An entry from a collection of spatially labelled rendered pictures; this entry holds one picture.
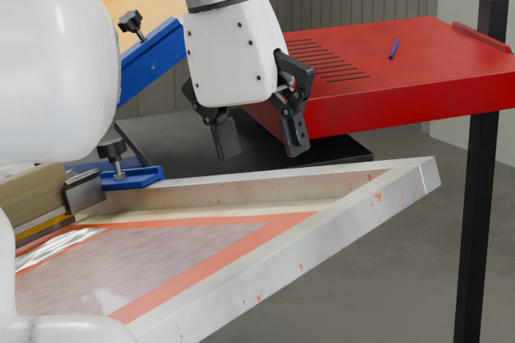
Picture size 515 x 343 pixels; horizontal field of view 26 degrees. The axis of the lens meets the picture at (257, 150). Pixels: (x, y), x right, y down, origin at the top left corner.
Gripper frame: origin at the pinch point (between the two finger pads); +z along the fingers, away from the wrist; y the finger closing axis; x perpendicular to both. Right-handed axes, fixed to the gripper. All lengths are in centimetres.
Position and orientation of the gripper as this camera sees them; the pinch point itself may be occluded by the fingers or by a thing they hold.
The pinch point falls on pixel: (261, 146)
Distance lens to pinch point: 113.7
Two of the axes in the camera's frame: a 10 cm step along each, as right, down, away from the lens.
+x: 6.1, -3.1, 7.3
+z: 2.5, 9.5, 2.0
